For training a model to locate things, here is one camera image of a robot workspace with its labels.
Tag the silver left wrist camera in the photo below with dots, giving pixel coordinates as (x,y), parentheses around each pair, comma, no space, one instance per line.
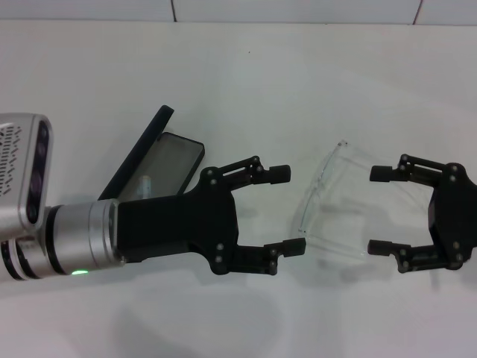
(18,168)

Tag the clear white glasses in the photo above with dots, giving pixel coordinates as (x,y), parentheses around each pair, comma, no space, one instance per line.
(315,188)

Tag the silver cylindrical connector stub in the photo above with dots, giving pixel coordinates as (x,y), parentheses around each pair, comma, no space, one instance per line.
(144,185)

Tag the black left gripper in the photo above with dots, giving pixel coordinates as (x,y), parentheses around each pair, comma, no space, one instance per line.
(175,227)

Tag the black glasses case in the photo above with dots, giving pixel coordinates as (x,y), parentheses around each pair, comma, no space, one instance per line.
(141,149)

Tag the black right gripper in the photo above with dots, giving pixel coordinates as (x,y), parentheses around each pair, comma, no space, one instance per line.
(454,216)

